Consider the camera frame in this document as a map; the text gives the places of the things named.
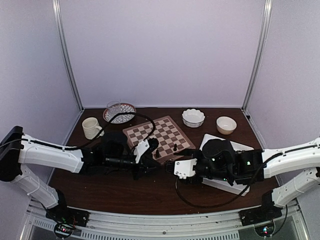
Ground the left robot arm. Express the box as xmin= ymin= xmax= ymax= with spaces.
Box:
xmin=0 ymin=126 xmax=161 ymax=224

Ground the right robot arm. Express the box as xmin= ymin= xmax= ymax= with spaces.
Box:
xmin=164 ymin=138 xmax=320 ymax=221

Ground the wooden chess board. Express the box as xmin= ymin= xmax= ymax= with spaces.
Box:
xmin=123 ymin=115 xmax=195 ymax=164

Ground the white fluted bowl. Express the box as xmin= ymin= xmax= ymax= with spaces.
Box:
xmin=181 ymin=108 xmax=206 ymax=128

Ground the cream round bowl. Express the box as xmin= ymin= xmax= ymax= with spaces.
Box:
xmin=216 ymin=116 xmax=237 ymax=135

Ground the white foam tray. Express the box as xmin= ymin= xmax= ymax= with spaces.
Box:
xmin=200 ymin=133 xmax=254 ymax=195

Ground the patterned ceramic plate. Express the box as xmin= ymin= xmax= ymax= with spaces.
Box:
xmin=102 ymin=101 xmax=137 ymax=125

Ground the clear drinking glass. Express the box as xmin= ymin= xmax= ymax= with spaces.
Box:
xmin=107 ymin=100 xmax=121 ymax=118

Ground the cream ribbed mug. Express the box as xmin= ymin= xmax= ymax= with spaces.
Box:
xmin=82 ymin=117 xmax=102 ymax=140

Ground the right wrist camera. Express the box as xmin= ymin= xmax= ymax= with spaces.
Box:
xmin=173 ymin=158 xmax=197 ymax=180

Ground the right black cable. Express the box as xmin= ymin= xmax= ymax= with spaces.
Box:
xmin=174 ymin=162 xmax=266 ymax=208

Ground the black cable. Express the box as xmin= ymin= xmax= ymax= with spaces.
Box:
xmin=174 ymin=162 xmax=266 ymax=208
xmin=22 ymin=112 xmax=157 ymax=151

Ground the left black cable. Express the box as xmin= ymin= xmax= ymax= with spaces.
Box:
xmin=22 ymin=112 xmax=157 ymax=151

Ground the front aluminium rail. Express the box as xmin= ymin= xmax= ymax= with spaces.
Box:
xmin=18 ymin=203 xmax=311 ymax=240

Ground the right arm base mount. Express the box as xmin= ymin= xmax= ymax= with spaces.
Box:
xmin=238 ymin=206 xmax=282 ymax=238

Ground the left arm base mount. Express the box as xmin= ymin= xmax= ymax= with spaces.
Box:
xmin=44 ymin=207 xmax=90 ymax=239

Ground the right aluminium frame post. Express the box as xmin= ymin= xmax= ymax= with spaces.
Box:
xmin=241 ymin=0 xmax=273 ymax=113

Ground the aluminium frame post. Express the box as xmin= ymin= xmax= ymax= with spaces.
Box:
xmin=52 ymin=0 xmax=84 ymax=112
xmin=241 ymin=0 xmax=273 ymax=113

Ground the left aluminium frame post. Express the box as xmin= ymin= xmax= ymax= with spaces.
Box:
xmin=52 ymin=0 xmax=84 ymax=112

